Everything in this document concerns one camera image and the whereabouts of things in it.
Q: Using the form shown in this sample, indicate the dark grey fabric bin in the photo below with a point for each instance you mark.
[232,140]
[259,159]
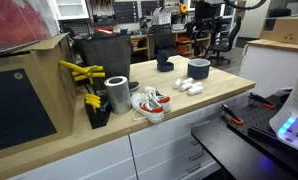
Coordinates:
[105,55]

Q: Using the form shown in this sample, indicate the dark grey cylindrical bowl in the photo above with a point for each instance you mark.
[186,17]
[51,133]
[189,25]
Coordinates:
[198,70]

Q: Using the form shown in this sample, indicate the yellow filament spool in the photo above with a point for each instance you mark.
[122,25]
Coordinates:
[183,8]

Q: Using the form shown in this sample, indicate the white framed wall cabinet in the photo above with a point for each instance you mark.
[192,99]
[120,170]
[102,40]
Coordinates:
[70,8]

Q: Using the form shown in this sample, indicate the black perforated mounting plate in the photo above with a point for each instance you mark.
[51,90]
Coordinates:
[242,150]

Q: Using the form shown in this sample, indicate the white red sneaker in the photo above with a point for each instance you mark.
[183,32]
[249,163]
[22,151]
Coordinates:
[149,108]
[162,98]

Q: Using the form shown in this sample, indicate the wooden workbench shelf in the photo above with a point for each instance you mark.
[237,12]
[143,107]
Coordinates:
[140,43]

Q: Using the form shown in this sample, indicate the white cabinet with wood top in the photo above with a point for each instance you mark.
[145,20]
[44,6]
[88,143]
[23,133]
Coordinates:
[272,66]

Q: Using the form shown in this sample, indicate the white robot base blue light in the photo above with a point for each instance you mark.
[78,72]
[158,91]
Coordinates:
[294,120]

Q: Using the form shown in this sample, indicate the red tool case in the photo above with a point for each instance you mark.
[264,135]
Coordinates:
[104,30]

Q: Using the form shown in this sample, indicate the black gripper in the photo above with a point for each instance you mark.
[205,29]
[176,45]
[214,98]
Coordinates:
[207,11]

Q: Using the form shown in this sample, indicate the white drawer cabinet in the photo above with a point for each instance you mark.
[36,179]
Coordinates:
[155,146]

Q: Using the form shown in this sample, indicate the large cardboard box black panel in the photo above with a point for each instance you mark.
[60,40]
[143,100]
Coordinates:
[25,106]

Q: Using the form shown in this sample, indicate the dark wall tool rack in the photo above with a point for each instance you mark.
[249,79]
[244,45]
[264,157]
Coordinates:
[125,11]
[150,7]

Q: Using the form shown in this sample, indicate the black mesh office chair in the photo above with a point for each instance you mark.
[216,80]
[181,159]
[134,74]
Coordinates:
[163,38]

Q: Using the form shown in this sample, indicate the red item in plastic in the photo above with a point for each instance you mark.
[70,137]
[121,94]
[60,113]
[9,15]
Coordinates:
[15,20]

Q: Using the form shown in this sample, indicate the white cylinder object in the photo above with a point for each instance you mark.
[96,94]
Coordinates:
[195,90]
[197,85]
[185,87]
[177,83]
[187,81]

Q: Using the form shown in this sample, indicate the black office chair with arms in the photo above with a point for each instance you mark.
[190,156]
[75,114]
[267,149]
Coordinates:
[227,40]

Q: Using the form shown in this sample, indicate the dark shoe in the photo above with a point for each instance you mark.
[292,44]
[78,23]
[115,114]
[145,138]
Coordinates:
[134,86]

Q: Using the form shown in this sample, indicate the silver metal cylinder can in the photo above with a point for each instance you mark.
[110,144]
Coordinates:
[118,96]

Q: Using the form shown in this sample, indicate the white 3D printer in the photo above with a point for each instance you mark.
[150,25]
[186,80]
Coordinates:
[161,16]

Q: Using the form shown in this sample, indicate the black orange clamp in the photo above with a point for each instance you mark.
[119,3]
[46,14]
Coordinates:
[260,100]
[232,115]

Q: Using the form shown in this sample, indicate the dark blue open-lid container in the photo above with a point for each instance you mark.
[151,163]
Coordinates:
[164,65]

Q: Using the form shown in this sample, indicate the blue cup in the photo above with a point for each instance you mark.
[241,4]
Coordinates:
[123,32]

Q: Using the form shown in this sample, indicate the brown cardboard shipping box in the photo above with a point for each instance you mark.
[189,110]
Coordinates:
[285,30]

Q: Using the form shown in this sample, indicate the black tool holder box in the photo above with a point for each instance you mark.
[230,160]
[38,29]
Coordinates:
[97,118]

